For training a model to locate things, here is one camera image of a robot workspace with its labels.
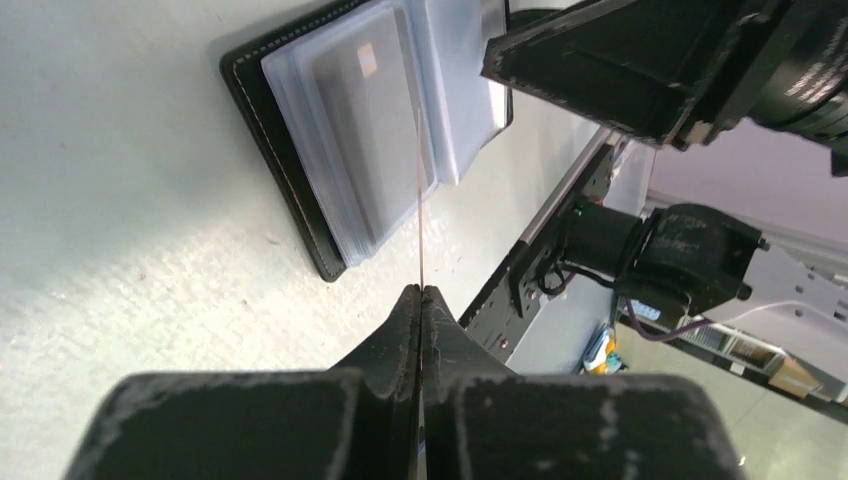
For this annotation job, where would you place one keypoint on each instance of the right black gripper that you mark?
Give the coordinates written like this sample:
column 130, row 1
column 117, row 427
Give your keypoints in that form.
column 807, row 95

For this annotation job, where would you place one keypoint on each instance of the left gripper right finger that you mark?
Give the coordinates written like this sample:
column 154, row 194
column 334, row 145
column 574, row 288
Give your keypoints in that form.
column 484, row 421

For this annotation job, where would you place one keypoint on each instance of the black leather card holder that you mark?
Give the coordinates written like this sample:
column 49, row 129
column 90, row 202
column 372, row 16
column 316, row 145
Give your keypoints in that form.
column 270, row 82

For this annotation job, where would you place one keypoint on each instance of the grey credit card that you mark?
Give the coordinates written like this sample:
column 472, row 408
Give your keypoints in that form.
column 367, row 82

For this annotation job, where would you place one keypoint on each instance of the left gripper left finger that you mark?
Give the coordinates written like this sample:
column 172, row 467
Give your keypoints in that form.
column 356, row 420

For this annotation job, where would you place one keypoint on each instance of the orange credit card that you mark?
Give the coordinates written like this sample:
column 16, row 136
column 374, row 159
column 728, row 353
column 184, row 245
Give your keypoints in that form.
column 421, row 177

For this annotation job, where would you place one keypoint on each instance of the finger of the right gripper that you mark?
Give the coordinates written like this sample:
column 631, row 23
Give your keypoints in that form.
column 662, row 72

